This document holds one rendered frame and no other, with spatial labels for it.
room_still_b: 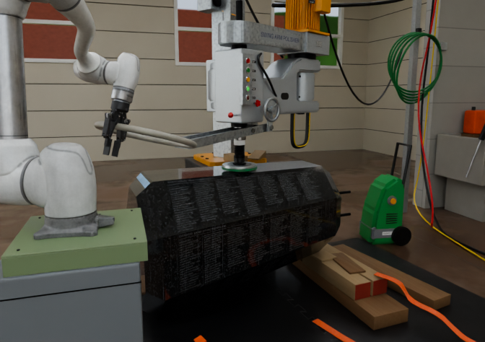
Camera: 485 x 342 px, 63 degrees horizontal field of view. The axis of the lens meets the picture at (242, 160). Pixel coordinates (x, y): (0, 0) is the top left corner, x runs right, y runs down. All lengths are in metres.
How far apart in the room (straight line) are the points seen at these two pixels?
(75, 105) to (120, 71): 6.51
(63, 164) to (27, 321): 0.44
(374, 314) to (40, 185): 1.83
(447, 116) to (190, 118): 5.11
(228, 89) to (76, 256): 1.42
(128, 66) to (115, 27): 6.56
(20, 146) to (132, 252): 0.48
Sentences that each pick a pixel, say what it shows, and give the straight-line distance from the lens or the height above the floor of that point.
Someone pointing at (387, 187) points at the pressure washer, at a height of 0.51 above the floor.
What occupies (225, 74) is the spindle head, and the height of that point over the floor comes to 1.40.
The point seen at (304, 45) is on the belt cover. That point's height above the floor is 1.61.
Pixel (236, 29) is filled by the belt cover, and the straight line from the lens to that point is 2.31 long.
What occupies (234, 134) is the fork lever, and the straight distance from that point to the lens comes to 2.30.
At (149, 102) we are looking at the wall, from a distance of 8.25.
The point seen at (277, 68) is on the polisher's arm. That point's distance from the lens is 2.69.
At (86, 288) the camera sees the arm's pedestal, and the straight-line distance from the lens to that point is 1.26.
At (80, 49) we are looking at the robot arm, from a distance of 1.70.
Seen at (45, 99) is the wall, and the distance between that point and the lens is 8.33.
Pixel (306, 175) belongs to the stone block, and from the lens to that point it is 2.55.
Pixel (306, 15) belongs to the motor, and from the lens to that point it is 2.86.
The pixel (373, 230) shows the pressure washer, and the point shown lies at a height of 0.14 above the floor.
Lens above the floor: 1.28
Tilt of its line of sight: 9 degrees down
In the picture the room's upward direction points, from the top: straight up
